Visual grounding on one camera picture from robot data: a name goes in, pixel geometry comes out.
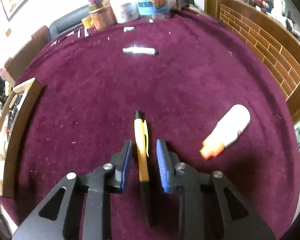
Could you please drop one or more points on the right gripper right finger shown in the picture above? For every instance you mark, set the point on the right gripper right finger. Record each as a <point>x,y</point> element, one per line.
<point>210,207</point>

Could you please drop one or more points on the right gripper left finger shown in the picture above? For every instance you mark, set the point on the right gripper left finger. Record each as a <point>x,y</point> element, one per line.
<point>78,207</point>

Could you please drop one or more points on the white glue bottle orange cap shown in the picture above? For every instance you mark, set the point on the white glue bottle orange cap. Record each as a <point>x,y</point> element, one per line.
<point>226,131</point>

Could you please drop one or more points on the yellow black pen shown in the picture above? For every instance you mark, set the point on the yellow black pen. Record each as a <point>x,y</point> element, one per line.
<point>142,144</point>

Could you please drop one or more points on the blue silver clear pen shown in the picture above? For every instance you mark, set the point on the blue silver clear pen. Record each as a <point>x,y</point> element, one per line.
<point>140,50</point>

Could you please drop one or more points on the cardboard box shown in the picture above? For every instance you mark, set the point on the cardboard box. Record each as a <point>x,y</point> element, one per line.
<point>15,115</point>

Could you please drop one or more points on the maroon tablecloth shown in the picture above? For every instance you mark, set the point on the maroon tablecloth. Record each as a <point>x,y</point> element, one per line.
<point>92,89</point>

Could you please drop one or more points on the brown chair back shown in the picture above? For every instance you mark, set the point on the brown chair back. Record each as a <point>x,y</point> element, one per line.
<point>14,66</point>

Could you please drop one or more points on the wooden brick pattern counter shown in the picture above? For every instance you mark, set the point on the wooden brick pattern counter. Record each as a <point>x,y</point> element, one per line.
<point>277,48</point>

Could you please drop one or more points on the metal tweezers tools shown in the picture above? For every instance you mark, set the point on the metal tweezers tools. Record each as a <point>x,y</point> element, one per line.
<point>78,32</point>

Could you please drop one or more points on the dark grey sofa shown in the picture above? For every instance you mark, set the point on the dark grey sofa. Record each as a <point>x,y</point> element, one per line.
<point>68,22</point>

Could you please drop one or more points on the amber honey jar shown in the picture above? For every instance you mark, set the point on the amber honey jar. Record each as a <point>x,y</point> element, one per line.
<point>103,17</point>

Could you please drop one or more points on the white green tumbler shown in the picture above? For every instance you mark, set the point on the white green tumbler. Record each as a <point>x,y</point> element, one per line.
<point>280,7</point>

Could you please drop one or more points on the red blue lid jar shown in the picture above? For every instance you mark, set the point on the red blue lid jar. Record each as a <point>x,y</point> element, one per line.
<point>95,4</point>

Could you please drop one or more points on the white label jar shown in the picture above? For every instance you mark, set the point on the white label jar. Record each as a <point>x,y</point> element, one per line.
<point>124,10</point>

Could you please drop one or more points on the large cartoon label clear jar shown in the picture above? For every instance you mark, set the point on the large cartoon label clear jar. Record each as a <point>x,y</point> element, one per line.
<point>156,9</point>

